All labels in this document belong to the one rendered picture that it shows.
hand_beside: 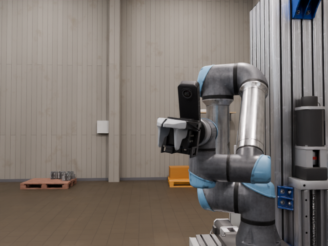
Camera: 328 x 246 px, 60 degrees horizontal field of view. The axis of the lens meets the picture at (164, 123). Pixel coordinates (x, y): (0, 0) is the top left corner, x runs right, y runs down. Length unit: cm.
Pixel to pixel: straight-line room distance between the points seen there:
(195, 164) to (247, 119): 21
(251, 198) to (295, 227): 29
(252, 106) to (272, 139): 36
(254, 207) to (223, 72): 47
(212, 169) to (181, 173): 698
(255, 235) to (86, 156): 763
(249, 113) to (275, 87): 38
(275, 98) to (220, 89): 29
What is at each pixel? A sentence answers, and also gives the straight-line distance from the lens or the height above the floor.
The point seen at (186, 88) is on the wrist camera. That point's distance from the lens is 63.
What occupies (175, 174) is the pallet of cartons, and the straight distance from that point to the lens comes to 774.
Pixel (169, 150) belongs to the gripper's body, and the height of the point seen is 140.
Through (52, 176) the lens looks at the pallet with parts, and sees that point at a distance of 820.
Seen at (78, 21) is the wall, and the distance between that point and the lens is 905.
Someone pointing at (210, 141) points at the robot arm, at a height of 141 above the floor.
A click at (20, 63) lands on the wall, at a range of 917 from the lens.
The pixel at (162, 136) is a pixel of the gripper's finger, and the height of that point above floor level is 143.
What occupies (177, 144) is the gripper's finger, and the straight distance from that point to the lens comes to 55.
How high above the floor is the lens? 144
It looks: 1 degrees up
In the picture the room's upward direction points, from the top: straight up
